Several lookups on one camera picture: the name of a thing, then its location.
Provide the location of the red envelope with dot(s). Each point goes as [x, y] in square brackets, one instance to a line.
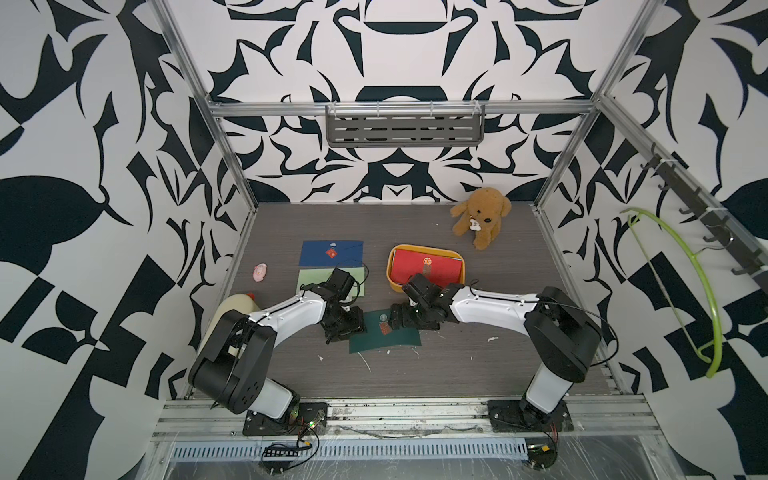
[438, 269]

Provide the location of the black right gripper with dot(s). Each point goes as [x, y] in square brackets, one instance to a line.
[402, 318]

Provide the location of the yellow plastic storage box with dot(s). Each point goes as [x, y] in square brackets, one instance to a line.
[445, 252]

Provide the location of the dark blue envelope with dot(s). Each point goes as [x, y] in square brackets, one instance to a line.
[333, 253]

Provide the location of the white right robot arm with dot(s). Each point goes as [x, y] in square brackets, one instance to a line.
[565, 337]

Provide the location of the grey perforated metal shelf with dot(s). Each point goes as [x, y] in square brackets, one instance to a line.
[404, 124]

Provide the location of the brown plush dog toy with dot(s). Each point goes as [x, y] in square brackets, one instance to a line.
[481, 214]

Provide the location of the light green envelope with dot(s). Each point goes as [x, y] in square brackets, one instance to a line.
[320, 275]

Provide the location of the black connector block with cables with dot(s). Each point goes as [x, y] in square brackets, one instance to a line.
[279, 457]

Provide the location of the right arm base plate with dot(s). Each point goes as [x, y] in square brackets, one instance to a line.
[518, 415]

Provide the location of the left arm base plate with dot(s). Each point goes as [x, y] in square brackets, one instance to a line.
[301, 416]

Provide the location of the small circuit board right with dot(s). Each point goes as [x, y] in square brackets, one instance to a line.
[542, 457]

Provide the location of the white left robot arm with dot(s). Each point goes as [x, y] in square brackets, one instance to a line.
[233, 359]

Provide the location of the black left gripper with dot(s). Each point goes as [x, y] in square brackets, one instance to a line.
[357, 326]

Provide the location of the white slotted cable duct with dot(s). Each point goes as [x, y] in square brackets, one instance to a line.
[511, 448]

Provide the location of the small pink toy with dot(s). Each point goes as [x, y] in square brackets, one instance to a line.
[260, 272]

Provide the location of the dark green envelope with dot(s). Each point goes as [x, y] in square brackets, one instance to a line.
[380, 334]

